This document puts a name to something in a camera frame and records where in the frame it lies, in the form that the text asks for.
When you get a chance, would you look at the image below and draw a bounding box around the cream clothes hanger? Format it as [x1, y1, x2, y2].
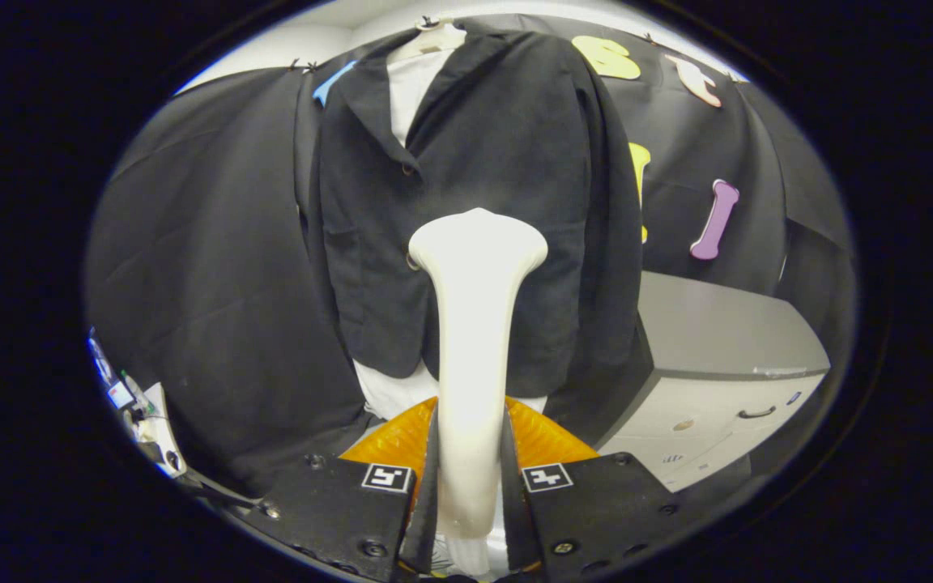
[390, 20, 467, 64]

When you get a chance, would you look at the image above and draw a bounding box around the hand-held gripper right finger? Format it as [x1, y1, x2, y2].
[503, 395, 682, 580]

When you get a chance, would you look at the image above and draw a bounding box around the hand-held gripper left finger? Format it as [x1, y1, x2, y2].
[244, 395, 441, 583]

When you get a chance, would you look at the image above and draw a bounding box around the grey cabinet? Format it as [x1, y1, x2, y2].
[588, 271, 832, 493]

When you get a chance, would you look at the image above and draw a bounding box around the white garment steamer nozzle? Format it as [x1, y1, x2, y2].
[407, 207, 550, 539]

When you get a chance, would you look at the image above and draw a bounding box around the black suit jacket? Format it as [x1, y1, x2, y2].
[305, 31, 645, 422]

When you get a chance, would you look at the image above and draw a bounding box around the black backdrop cloth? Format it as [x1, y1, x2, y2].
[84, 15, 856, 499]

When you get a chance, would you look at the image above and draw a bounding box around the white equipment stand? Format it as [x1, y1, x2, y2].
[136, 382, 188, 479]

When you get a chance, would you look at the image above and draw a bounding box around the white steamer hose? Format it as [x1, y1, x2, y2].
[442, 534, 504, 577]

